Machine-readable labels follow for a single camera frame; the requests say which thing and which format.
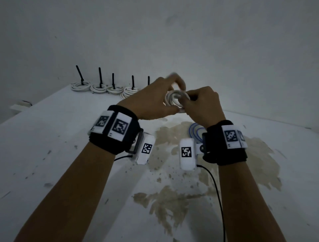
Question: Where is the person's left hand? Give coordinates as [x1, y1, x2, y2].
[116, 73, 187, 120]

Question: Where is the white power adapter box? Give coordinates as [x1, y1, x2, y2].
[10, 100, 32, 111]

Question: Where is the person's left forearm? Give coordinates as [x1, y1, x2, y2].
[14, 143, 115, 242]

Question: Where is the long white cable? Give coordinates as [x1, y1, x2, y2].
[164, 89, 190, 113]

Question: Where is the black wrist strap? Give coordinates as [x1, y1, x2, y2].
[202, 120, 248, 166]
[89, 104, 144, 155]

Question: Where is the blue cable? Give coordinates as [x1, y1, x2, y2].
[188, 122, 206, 144]

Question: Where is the person's right hand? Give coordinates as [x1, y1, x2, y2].
[179, 86, 226, 128]

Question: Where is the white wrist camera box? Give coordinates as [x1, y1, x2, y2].
[180, 139, 207, 171]
[136, 133, 156, 165]

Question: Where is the white checkered marker tag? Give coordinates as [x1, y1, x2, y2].
[87, 111, 133, 143]
[221, 124, 248, 150]

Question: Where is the person's right forearm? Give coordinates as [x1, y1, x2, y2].
[218, 162, 287, 242]

